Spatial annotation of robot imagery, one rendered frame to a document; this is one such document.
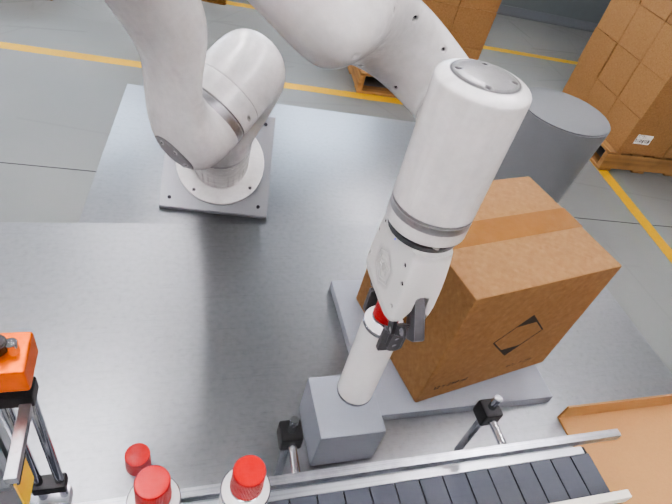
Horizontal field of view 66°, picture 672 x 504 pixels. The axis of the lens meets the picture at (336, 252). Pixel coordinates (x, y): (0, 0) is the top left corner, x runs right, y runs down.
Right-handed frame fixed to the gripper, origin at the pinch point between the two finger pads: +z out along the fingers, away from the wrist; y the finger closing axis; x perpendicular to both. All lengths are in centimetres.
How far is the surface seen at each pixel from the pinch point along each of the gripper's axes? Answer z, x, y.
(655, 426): 29, 61, 6
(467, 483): 24.6, 16.4, 12.1
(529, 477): 24.6, 26.9, 12.7
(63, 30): 110, -90, -329
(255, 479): 3.9, -17.2, 15.6
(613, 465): 29, 47, 11
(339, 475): 16.3, -5.0, 11.5
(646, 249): 113, 229, -126
